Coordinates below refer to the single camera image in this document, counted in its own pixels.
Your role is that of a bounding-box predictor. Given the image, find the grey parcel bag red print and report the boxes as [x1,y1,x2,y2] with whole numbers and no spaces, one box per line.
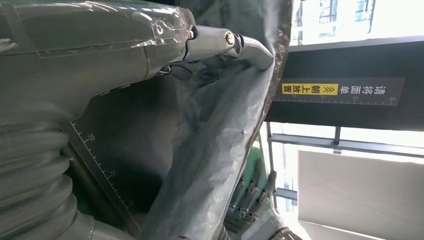
[137,0,294,240]

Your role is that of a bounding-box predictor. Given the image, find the yellow and grey machine label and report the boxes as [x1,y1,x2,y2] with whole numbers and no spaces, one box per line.
[273,77,406,107]

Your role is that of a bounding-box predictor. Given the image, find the black inbound scanner machine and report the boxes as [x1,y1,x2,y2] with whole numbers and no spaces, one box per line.
[61,34,424,237]

